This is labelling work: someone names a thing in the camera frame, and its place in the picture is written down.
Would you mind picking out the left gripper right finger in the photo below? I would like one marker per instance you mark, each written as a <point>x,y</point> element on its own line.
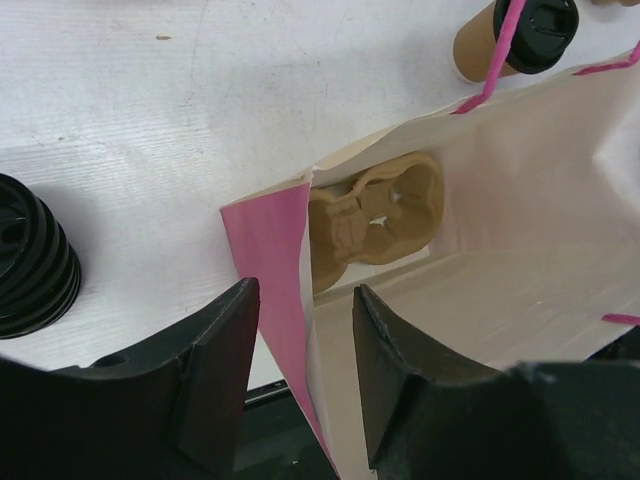
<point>431,413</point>

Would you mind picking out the single pulp cup carrier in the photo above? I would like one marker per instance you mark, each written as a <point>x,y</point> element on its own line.
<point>389,212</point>

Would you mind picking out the single brown paper cup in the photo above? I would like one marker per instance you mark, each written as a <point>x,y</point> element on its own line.
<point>475,43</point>

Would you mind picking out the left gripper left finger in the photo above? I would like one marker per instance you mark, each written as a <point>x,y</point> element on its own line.
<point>167,407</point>

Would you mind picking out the stack of black lids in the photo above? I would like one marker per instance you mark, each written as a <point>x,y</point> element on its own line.
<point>40,271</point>

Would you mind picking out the black coffee cup lid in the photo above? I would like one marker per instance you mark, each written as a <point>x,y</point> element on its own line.
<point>544,30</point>

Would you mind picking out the cakes paper gift bag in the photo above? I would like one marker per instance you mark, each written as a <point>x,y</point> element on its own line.
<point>536,259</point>

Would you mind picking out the brown pulp cup carrier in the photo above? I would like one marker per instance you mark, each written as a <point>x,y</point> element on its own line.
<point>624,3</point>

